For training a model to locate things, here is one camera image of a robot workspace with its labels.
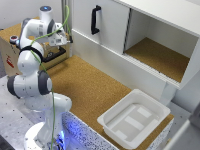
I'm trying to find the white sliding door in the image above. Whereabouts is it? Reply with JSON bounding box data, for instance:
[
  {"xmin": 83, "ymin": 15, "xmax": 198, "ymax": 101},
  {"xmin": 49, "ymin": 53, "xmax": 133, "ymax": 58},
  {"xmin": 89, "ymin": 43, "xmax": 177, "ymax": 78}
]
[{"xmin": 72, "ymin": 0, "xmax": 131, "ymax": 56}]

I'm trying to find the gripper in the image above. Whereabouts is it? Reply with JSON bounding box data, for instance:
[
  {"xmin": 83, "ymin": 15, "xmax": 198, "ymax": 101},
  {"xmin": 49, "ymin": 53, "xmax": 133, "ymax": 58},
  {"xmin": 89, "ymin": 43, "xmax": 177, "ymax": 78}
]
[{"xmin": 49, "ymin": 28, "xmax": 73, "ymax": 48}]

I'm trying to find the green cable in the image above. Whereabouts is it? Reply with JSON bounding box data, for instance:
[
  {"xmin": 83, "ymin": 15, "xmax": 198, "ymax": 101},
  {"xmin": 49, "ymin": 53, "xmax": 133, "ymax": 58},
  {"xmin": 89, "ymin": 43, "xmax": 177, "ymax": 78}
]
[{"xmin": 30, "ymin": 4, "xmax": 72, "ymax": 150}]

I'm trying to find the black door handle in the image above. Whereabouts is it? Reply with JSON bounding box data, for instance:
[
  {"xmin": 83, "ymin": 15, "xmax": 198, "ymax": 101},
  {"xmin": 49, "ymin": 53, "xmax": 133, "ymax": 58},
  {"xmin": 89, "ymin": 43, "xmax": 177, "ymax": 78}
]
[{"xmin": 90, "ymin": 4, "xmax": 102, "ymax": 36}]

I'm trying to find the white plastic box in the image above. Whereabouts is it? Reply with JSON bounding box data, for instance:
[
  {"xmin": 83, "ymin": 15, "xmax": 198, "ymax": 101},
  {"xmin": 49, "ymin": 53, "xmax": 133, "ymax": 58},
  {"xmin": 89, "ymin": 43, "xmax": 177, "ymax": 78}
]
[{"xmin": 96, "ymin": 88, "xmax": 172, "ymax": 150}]

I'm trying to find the white cabinet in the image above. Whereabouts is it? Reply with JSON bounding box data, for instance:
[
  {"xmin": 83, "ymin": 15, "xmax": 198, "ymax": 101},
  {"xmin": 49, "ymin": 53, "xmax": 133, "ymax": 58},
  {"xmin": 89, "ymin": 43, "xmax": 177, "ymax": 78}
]
[{"xmin": 71, "ymin": 0, "xmax": 200, "ymax": 108}]

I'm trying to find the black drawer handle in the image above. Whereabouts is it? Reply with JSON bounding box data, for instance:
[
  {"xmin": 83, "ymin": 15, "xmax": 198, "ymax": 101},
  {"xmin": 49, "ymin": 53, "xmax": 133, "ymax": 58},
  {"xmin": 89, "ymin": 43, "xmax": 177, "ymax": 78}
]
[{"xmin": 41, "ymin": 46, "xmax": 68, "ymax": 64}]

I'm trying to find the wooden drawer box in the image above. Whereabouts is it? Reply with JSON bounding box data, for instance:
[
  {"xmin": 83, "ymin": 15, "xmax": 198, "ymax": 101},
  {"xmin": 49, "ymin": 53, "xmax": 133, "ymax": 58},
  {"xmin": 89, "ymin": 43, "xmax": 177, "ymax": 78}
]
[{"xmin": 0, "ymin": 16, "xmax": 73, "ymax": 79}]

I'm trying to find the red button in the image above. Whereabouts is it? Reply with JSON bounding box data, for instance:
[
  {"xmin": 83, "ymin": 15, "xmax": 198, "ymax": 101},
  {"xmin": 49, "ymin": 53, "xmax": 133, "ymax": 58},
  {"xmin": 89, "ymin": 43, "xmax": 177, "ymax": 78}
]
[{"xmin": 9, "ymin": 34, "xmax": 19, "ymax": 45}]

